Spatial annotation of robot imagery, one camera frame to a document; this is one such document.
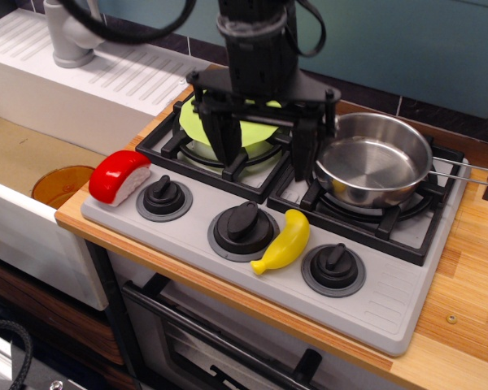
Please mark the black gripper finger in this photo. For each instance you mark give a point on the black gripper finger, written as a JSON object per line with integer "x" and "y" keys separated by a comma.
{"x": 223, "y": 132}
{"x": 306, "y": 137}

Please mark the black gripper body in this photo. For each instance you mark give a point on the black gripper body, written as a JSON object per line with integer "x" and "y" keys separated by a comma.
{"x": 264, "y": 85}

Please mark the yellow toy banana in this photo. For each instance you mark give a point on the yellow toy banana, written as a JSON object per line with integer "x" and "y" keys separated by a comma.
{"x": 287, "y": 246}

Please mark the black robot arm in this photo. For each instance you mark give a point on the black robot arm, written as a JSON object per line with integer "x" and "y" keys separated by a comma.
{"x": 256, "y": 19}

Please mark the light green plastic plate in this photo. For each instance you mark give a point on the light green plastic plate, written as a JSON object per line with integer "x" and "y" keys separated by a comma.
{"x": 191, "y": 123}

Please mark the stainless steel pan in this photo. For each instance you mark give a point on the stainless steel pan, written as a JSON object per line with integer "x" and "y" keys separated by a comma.
{"x": 376, "y": 161}

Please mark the left black stove knob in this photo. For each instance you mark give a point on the left black stove knob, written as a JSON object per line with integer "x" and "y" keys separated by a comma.
{"x": 164, "y": 200}

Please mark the black stove knob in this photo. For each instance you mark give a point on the black stove knob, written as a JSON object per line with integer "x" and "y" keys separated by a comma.
{"x": 333, "y": 271}
{"x": 242, "y": 233}
{"x": 164, "y": 200}

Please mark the grey toy stove top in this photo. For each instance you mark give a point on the grey toy stove top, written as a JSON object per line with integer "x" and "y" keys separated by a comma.
{"x": 382, "y": 314}

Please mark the middle black stove knob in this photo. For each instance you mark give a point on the middle black stove knob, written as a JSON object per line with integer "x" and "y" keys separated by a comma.
{"x": 242, "y": 233}

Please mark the red white toy sushi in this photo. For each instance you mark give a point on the red white toy sushi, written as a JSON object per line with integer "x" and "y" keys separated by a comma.
{"x": 118, "y": 176}

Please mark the right black burner grate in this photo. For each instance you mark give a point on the right black burner grate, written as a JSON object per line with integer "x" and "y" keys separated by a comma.
{"x": 404, "y": 231}

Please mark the right black stove knob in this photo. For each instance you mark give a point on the right black stove knob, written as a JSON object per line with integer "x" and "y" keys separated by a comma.
{"x": 333, "y": 271}

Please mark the teal cabinet box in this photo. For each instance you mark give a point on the teal cabinet box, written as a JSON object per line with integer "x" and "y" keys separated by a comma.
{"x": 431, "y": 51}

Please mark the grey toy faucet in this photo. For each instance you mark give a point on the grey toy faucet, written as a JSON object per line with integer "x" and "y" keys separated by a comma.
{"x": 72, "y": 42}

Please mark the orange plastic bowl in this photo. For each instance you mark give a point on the orange plastic bowl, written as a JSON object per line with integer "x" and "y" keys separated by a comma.
{"x": 59, "y": 185}

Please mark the white toy sink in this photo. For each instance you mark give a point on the white toy sink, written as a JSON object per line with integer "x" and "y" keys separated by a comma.
{"x": 52, "y": 117}

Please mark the toy oven door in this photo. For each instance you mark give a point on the toy oven door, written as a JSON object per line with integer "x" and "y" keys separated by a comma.
{"x": 200, "y": 343}

